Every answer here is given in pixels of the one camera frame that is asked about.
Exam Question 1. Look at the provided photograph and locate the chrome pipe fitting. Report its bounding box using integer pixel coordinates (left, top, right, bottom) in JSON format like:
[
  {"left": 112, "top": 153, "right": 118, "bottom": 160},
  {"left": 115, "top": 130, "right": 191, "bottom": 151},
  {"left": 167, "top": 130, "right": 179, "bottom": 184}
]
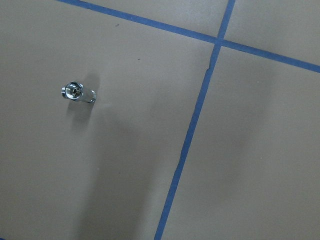
[{"left": 61, "top": 81, "right": 97, "bottom": 104}]

